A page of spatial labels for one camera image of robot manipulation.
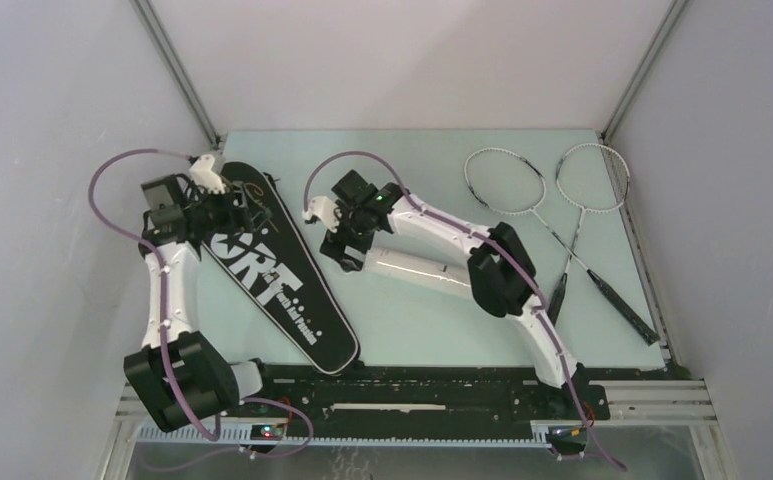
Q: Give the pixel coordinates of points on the right white badminton racket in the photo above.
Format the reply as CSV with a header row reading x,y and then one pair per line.
x,y
595,179

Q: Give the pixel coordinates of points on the left electronics board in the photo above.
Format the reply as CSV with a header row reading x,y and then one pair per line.
x,y
268,432

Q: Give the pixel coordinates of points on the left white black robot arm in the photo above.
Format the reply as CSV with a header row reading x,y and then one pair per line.
x,y
179,377

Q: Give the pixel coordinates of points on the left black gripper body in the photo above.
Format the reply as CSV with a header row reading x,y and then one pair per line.
x,y
214,213

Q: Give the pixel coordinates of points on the right electronics board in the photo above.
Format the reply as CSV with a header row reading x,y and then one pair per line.
x,y
568,444

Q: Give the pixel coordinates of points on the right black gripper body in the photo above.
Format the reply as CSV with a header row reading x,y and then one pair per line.
x,y
351,230

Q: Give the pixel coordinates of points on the white shuttlecock tube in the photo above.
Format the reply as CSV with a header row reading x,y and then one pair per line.
x,y
438,276

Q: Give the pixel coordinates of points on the left white badminton racket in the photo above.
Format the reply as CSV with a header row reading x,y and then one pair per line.
x,y
538,212

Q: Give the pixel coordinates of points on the electronics board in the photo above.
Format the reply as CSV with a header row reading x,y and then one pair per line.
x,y
568,444
268,432

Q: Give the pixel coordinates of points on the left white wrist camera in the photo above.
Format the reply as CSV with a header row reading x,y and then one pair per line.
x,y
206,172

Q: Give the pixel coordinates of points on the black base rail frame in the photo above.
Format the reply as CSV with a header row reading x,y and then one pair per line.
x,y
494,407

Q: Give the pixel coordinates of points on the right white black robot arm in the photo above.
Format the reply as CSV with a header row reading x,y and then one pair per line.
x,y
490,264

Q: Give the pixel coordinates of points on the white badminton racket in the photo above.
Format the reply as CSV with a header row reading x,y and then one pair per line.
x,y
595,179
538,212

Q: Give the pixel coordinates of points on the black racket cover bag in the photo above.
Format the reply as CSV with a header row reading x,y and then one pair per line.
x,y
276,269

